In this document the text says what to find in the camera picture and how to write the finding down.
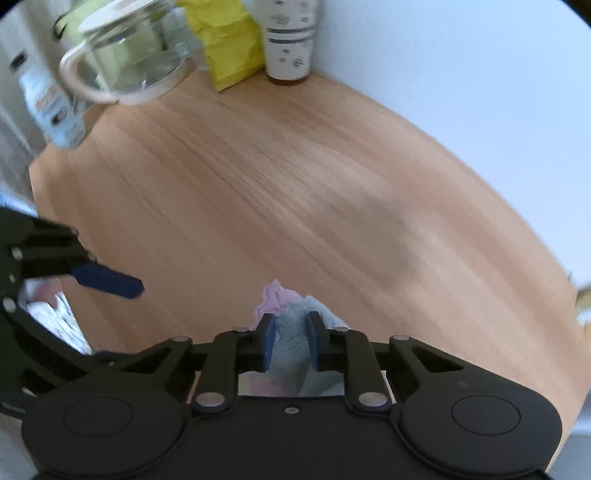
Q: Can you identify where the white patterned paper cup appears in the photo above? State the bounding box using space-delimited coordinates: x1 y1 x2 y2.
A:
255 0 324 85

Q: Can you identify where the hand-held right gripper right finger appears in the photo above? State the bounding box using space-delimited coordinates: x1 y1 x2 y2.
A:
307 311 465 414

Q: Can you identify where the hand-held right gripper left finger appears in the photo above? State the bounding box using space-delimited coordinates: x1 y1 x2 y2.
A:
117 313 277 415

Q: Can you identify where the small white labelled bottle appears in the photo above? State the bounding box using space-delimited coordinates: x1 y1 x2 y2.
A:
9 52 88 149

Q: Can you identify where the glass pitcher with beige lid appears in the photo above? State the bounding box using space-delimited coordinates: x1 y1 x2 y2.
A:
59 0 189 106

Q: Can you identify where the pale green object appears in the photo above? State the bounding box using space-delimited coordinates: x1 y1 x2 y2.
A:
52 0 100 40

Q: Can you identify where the white clutter pile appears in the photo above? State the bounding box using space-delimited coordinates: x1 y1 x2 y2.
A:
21 277 93 356

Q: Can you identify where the grey pink cleaning cloth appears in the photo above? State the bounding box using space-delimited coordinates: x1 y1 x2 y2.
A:
252 278 349 398

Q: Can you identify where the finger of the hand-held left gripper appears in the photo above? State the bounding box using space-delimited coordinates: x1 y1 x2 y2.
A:
0 207 146 301
0 299 155 385

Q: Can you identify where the crumpled yellow bag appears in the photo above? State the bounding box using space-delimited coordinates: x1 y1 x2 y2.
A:
177 0 266 93

